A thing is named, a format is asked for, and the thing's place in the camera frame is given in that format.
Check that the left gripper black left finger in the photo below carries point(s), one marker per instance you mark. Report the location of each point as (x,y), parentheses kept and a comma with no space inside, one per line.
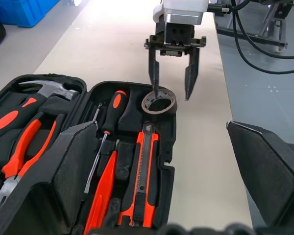
(51,195)

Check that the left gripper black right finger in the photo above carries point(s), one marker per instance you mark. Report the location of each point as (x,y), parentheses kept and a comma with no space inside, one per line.
(272,176)

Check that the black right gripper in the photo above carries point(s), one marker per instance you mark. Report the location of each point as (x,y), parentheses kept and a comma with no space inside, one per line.
(186,36)

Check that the black electrical tape roll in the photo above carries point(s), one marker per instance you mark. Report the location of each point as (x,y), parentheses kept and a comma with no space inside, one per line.
(161,115)

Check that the black plastic toolbox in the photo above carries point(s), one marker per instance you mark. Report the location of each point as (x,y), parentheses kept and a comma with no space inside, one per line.
(166,132)

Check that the orange plastic test pen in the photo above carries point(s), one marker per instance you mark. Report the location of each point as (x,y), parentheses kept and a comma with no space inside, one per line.
(105,181)

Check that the thin steel screwdriver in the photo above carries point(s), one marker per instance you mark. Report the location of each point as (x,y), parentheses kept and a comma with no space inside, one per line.
(97,112)

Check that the orange black utility knife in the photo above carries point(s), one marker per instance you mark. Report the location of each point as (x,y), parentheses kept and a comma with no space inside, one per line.
(147,171)

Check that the blue plastic bin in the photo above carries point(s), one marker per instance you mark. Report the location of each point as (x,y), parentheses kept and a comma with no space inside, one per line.
(19,12)

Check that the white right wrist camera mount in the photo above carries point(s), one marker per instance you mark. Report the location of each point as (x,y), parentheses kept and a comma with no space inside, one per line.
(183,6)

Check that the black metal trolley frame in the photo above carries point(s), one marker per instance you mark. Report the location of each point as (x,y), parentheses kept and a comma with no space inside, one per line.
(272,42)

